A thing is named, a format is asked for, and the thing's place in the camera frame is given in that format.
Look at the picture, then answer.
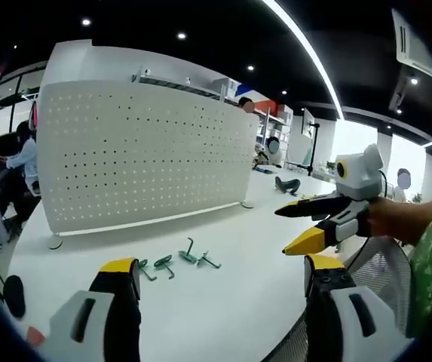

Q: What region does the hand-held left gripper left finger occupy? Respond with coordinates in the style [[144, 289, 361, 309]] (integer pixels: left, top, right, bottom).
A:
[[48, 257, 143, 362]]

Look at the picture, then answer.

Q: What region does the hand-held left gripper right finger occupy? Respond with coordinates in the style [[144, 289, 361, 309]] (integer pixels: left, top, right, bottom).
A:
[[303, 253, 412, 362]]

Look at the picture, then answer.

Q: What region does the green hook assembly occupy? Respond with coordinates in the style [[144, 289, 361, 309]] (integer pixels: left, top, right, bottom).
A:
[[152, 254, 176, 281], [137, 258, 158, 282], [196, 249, 222, 270], [177, 236, 199, 263]]

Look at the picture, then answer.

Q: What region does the white perforated mounting plate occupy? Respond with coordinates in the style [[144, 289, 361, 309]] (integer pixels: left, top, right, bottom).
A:
[[35, 80, 261, 250]]

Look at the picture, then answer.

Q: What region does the person's right hand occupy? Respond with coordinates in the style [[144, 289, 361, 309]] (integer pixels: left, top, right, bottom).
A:
[[366, 198, 400, 239]]

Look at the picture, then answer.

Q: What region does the dark curved object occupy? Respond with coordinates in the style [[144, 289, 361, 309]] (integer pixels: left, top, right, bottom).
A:
[[274, 176, 302, 196]]

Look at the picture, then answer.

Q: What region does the black tripod stand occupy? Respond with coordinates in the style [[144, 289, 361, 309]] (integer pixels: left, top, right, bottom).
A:
[[286, 121, 321, 177]]

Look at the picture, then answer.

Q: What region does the white mesh office chair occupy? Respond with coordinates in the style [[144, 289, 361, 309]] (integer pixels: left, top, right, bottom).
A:
[[345, 236, 415, 337]]

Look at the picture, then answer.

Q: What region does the red object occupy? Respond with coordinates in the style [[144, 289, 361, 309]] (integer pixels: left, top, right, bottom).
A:
[[24, 325, 46, 347]]

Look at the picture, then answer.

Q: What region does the black rounded object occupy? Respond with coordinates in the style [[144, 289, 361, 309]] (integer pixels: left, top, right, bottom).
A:
[[3, 275, 26, 319]]

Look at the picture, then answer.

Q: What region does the ceiling light strip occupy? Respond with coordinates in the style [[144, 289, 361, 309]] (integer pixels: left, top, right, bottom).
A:
[[263, 0, 348, 122]]

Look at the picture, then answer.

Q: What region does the ceiling air conditioner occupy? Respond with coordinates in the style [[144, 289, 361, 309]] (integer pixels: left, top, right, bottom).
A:
[[390, 8, 432, 81]]

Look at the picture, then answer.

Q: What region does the white desk partition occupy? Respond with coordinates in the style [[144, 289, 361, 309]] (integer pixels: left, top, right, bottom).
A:
[[41, 38, 240, 107]]

